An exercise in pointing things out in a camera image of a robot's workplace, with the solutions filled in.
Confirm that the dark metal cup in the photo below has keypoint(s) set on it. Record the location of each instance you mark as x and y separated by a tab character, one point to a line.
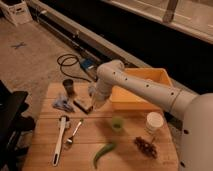
68	84

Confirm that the white handled kitchen tool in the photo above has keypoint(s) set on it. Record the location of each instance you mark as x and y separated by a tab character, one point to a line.
64	123

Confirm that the blue power device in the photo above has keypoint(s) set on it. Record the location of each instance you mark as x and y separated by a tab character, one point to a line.
89	68

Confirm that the green pepper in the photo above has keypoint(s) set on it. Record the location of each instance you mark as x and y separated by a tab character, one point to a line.
105	149

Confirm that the metal spoon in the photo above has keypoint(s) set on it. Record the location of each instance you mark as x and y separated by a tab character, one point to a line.
70	140

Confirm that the green plastic cup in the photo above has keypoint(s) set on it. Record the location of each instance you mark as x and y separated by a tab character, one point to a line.
117	123

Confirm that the white paper cup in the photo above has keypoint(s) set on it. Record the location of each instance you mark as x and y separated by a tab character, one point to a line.
154	121

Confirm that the blue crumpled packet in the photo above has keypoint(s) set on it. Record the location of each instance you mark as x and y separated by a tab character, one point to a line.
61	103

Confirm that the blue sponge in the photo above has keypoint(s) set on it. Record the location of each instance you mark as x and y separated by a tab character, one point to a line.
91	89

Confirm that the black chair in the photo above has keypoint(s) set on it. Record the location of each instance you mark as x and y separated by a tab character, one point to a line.
12	124

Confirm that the dark grape bunch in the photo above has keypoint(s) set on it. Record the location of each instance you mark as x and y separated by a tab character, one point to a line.
147	148

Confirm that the white cardboard box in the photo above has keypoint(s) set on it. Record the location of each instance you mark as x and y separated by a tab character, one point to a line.
17	14

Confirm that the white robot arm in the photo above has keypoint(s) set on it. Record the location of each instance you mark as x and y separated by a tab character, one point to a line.
194	110

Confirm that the black rectangular block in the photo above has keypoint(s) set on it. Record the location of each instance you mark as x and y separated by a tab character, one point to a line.
82	106

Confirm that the yellow plastic tray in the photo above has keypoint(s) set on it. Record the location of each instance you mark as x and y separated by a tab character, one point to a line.
122	99

